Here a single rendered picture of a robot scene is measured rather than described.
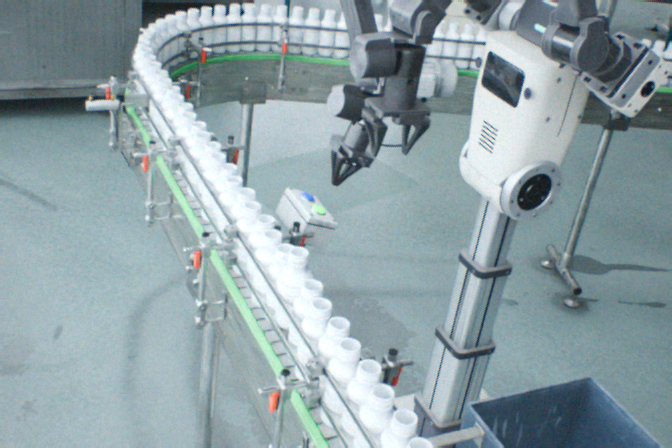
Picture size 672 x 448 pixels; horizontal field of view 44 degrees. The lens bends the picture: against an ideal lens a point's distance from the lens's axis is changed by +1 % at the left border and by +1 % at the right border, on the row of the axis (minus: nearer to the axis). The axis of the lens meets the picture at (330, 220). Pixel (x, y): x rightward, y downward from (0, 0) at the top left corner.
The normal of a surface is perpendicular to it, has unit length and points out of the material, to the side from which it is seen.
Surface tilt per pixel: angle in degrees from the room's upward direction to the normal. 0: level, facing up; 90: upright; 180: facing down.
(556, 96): 90
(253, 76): 90
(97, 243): 0
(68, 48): 89
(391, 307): 0
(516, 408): 90
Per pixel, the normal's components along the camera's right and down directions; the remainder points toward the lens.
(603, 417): -0.90, 0.11
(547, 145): 0.38, 0.65
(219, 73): 0.67, 0.47
